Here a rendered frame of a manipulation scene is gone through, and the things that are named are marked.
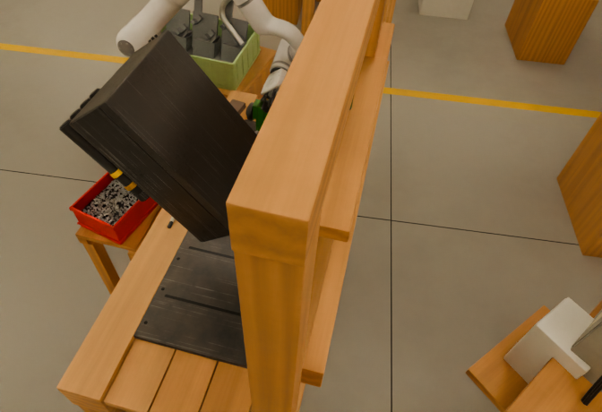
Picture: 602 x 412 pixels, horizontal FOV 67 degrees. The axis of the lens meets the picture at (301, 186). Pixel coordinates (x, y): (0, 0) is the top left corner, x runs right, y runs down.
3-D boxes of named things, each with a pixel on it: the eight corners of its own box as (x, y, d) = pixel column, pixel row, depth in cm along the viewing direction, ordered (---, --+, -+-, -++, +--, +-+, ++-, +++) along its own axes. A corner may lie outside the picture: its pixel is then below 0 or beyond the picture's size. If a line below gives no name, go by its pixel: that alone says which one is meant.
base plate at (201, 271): (134, 338, 145) (133, 335, 143) (245, 122, 217) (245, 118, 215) (261, 373, 139) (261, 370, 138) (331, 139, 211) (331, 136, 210)
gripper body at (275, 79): (264, 71, 180) (256, 93, 175) (281, 62, 172) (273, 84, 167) (279, 82, 184) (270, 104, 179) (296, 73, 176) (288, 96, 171)
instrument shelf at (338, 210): (236, 218, 101) (235, 206, 98) (322, 22, 160) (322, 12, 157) (348, 243, 97) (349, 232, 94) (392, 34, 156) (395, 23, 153)
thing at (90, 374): (72, 404, 143) (55, 388, 132) (233, 112, 241) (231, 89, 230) (113, 416, 141) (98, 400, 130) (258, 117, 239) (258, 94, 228)
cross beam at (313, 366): (300, 382, 108) (302, 368, 102) (374, 77, 193) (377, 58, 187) (321, 388, 108) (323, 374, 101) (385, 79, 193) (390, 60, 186)
